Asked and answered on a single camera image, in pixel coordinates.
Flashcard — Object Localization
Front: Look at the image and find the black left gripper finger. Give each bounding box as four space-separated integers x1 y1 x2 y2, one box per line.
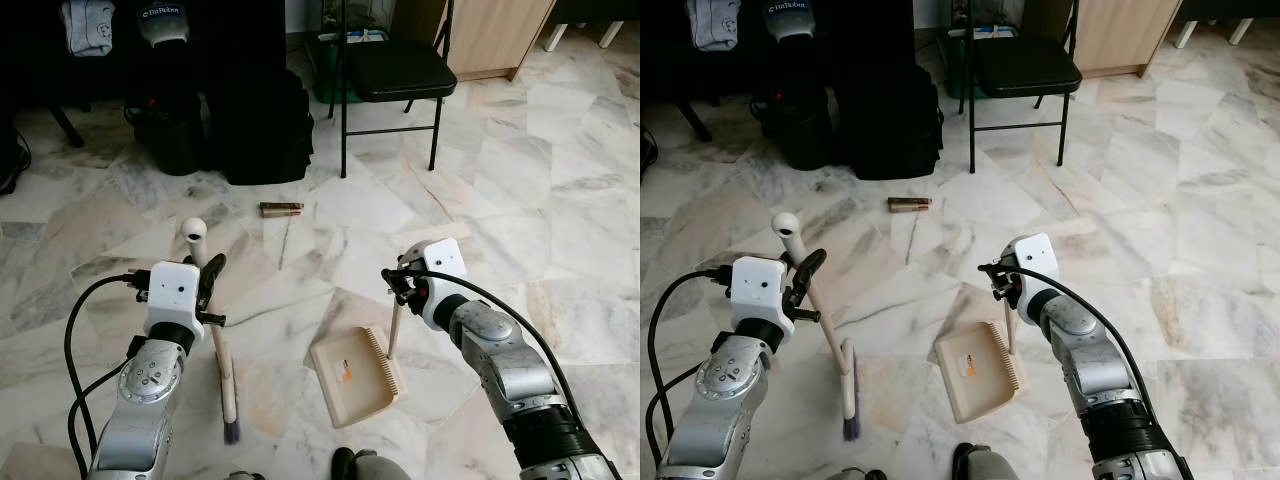
200 253 228 307
789 248 829 301

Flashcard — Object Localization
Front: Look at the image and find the beige broom with dark bristles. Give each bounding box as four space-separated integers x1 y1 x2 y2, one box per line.
180 217 244 447
769 211 864 442

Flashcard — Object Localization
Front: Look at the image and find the beige long-handled dustpan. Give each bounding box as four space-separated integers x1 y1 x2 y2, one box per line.
934 296 1024 425
309 298 407 430

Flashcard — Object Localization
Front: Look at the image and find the black round bucket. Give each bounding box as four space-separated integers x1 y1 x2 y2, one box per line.
128 88 208 178
763 84 837 172

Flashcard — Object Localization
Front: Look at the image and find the black backpack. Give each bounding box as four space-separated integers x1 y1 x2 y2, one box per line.
834 63 945 182
204 68 316 187

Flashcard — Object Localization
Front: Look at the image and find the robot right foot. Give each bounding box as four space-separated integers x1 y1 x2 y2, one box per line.
950 442 1022 480
330 447 412 480

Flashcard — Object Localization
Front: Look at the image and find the black folding chair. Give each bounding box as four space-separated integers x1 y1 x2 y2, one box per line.
958 0 1085 174
329 0 458 180

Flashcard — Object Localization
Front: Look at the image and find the green storage box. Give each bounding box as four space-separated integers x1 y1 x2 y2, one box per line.
938 24 1013 100
304 27 393 103

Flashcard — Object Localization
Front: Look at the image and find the white printed bag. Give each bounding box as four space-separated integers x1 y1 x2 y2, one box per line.
766 0 817 44
137 0 192 50

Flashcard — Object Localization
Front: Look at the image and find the light wooden cabinet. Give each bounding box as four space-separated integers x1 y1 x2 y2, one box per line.
1045 0 1184 80
415 0 557 82

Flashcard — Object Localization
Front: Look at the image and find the grey hanging garment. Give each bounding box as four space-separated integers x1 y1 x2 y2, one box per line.
59 0 117 58
687 0 744 54

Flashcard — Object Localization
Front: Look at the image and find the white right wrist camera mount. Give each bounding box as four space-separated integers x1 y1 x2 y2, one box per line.
400 237 470 332
1008 232 1062 323

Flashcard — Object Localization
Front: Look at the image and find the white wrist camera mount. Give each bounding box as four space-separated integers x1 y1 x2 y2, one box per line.
1008 232 1062 323
145 262 205 337
730 256 797 332
400 237 470 332

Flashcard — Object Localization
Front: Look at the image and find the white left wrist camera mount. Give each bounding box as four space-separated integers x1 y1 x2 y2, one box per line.
145 262 205 337
730 256 797 332

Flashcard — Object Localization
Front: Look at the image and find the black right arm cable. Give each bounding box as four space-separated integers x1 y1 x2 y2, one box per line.
395 264 593 443
988 260 1194 476

